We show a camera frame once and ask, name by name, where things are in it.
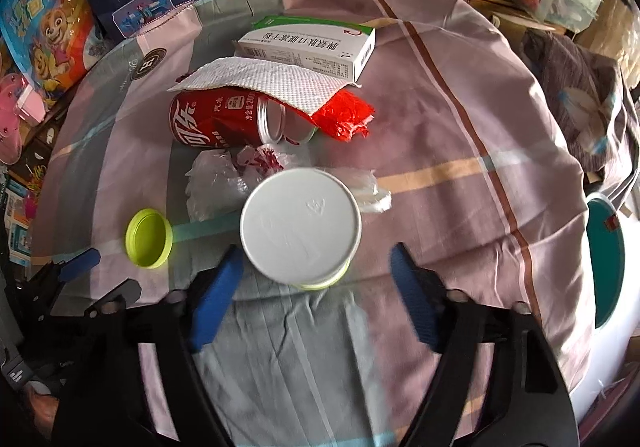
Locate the lime green lid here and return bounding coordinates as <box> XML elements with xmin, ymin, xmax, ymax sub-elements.
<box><xmin>125</xmin><ymin>208</ymin><xmax>175</xmax><ymax>269</ymax></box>

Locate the brown cardboard box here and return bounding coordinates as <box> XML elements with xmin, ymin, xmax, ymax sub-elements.
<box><xmin>467</xmin><ymin>0</ymin><xmax>566</xmax><ymax>35</ymax></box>

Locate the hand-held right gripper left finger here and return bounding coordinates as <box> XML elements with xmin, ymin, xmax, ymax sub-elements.
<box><xmin>52</xmin><ymin>244</ymin><xmax>246</xmax><ymax>447</ymax></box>

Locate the plaid mauve tablecloth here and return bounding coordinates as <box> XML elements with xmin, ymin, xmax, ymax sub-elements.
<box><xmin>30</xmin><ymin>0</ymin><xmax>591</xmax><ymax>447</ymax></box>

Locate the white medicine box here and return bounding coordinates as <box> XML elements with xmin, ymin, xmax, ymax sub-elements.
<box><xmin>232</xmin><ymin>16</ymin><xmax>377</xmax><ymax>82</ymax></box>

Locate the dark colourful toy box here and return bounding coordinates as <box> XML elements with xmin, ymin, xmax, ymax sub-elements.
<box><xmin>0</xmin><ymin>127</ymin><xmax>66</xmax><ymax>268</ymax></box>

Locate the white barcode canister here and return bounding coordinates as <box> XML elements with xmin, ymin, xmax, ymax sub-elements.
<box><xmin>239</xmin><ymin>167</ymin><xmax>362</xmax><ymax>290</ymax></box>

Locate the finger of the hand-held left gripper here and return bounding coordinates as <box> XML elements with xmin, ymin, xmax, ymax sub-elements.
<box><xmin>30</xmin><ymin>247</ymin><xmax>102</xmax><ymax>295</ymax></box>
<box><xmin>85</xmin><ymin>277</ymin><xmax>143</xmax><ymax>323</ymax></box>

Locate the red plastic bag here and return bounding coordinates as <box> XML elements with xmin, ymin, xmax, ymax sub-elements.
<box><xmin>285</xmin><ymin>92</ymin><xmax>376</xmax><ymax>144</ymax></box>

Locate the red soda can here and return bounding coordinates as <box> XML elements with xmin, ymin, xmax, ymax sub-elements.
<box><xmin>169</xmin><ymin>87</ymin><xmax>287</xmax><ymax>148</ymax></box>

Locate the pink plastic toy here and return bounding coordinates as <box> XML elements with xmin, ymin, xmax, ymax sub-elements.
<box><xmin>0</xmin><ymin>72</ymin><xmax>48</xmax><ymax>165</ymax></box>

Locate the teal round bin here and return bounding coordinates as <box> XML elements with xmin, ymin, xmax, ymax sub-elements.
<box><xmin>584</xmin><ymin>192</ymin><xmax>626</xmax><ymax>330</ymax></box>

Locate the clear plastic bag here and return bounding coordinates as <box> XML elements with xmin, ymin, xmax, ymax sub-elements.
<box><xmin>327</xmin><ymin>167</ymin><xmax>393</xmax><ymax>214</ymax></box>
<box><xmin>185</xmin><ymin>145</ymin><xmax>301</xmax><ymax>222</ymax></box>

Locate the white paper towel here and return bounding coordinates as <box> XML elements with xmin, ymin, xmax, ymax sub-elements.
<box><xmin>166</xmin><ymin>57</ymin><xmax>362</xmax><ymax>118</ymax></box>

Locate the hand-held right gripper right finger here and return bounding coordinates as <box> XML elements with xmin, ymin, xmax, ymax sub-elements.
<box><xmin>390</xmin><ymin>242</ymin><xmax>583</xmax><ymax>447</ymax></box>

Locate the cartoon puppy toy pack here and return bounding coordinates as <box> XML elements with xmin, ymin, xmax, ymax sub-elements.
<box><xmin>0</xmin><ymin>0</ymin><xmax>101</xmax><ymax>100</ymax></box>

